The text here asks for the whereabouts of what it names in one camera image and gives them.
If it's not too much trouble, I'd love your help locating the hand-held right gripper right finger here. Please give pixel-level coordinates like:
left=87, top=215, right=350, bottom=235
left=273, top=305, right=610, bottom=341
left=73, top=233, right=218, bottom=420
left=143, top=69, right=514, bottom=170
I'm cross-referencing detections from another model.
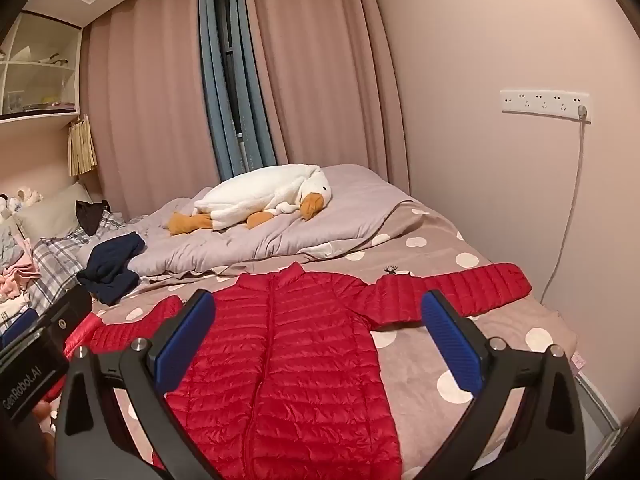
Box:
left=420, top=290, right=587, bottom=480

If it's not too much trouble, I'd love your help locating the pink curtain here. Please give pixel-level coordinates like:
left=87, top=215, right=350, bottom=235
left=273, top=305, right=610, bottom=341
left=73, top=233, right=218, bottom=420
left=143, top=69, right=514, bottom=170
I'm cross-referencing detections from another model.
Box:
left=242, top=0, right=413, bottom=201
left=82, top=0, right=221, bottom=221

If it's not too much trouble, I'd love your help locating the dark brown garment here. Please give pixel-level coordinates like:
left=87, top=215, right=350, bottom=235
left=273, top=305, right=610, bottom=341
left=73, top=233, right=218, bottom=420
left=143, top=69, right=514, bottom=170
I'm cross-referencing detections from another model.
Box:
left=75, top=199, right=112, bottom=237

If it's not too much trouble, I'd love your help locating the grey duvet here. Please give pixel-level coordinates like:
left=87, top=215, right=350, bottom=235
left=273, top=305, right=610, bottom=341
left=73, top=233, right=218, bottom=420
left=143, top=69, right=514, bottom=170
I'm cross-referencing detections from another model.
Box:
left=125, top=162, right=416, bottom=278

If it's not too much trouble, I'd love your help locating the white goose plush toy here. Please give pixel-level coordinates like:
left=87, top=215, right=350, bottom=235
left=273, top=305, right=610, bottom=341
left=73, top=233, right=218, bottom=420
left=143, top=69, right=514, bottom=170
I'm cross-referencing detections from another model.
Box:
left=167, top=164, right=333, bottom=237

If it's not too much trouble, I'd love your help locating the grey blue garment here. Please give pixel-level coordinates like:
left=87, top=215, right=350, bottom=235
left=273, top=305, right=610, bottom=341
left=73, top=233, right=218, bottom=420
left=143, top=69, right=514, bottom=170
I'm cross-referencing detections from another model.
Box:
left=0, top=222, right=33, bottom=268

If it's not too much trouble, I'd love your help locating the white garment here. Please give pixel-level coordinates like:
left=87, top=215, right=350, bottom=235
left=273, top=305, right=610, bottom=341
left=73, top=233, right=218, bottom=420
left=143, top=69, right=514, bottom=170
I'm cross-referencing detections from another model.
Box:
left=0, top=295, right=33, bottom=333

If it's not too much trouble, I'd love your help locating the dark window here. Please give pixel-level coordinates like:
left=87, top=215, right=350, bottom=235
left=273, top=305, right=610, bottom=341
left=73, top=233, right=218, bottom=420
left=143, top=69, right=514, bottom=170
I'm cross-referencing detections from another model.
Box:
left=212, top=0, right=246, bottom=141

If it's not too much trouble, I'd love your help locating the white power cable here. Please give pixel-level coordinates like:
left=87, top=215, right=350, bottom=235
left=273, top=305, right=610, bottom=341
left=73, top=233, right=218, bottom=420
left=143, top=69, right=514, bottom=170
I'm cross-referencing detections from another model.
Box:
left=542, top=110, right=586, bottom=306

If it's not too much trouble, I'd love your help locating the plaid pillow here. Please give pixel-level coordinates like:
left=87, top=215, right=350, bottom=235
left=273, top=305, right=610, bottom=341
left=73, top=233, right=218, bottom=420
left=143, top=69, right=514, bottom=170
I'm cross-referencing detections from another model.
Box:
left=30, top=210, right=126, bottom=311

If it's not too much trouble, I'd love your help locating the red down jacket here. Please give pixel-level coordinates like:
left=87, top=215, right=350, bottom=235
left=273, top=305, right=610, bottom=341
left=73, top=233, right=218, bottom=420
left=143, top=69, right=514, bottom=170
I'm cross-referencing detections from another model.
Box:
left=90, top=262, right=533, bottom=480
left=64, top=311, right=103, bottom=350

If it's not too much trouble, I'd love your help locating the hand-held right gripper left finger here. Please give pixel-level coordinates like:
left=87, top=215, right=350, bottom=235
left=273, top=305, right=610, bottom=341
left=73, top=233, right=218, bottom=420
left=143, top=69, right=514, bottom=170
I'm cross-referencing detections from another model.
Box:
left=54, top=289, right=221, bottom=480

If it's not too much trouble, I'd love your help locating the white wall shelf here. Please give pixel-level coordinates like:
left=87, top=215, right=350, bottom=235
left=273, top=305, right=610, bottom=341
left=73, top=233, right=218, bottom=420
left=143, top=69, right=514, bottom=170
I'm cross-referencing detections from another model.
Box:
left=0, top=7, right=83, bottom=123

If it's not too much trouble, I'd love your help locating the polka dot bed sheet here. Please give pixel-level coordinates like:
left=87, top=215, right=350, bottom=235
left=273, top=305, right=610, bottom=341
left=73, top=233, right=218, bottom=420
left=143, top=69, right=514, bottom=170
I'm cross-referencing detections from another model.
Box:
left=37, top=197, right=583, bottom=480

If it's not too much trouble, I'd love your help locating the beige pillow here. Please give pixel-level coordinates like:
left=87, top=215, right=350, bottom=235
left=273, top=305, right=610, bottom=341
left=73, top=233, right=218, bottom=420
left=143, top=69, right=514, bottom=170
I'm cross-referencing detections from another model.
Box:
left=17, top=182, right=93, bottom=241

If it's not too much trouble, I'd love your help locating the pink folded garment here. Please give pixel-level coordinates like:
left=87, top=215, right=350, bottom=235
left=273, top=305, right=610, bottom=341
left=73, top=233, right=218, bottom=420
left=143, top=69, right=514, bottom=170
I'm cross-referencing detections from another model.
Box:
left=0, top=255, right=41, bottom=301

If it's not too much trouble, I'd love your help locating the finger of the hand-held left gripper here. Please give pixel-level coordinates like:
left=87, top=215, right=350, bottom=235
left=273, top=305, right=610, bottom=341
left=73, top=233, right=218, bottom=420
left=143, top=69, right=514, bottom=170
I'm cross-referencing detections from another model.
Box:
left=0, top=307, right=40, bottom=348
left=35, top=285, right=94, bottom=347

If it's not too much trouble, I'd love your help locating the white wall socket strip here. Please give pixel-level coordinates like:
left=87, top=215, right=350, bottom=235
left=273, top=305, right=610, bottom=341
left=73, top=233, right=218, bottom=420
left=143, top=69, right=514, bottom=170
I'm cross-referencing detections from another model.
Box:
left=500, top=89, right=592, bottom=123

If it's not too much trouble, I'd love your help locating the navy garment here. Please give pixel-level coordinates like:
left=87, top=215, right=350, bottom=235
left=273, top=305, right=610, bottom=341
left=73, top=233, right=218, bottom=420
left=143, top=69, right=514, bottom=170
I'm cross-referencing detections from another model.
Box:
left=76, top=231, right=147, bottom=306

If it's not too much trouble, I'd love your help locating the grey bed base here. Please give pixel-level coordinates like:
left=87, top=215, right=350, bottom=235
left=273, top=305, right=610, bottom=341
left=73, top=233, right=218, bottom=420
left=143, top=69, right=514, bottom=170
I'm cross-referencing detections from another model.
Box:
left=570, top=375, right=626, bottom=441

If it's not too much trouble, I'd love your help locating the yellow striped hanging cloth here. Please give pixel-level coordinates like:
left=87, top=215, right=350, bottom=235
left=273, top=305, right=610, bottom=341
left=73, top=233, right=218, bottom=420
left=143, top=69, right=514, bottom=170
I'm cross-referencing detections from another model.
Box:
left=67, top=115, right=98, bottom=177

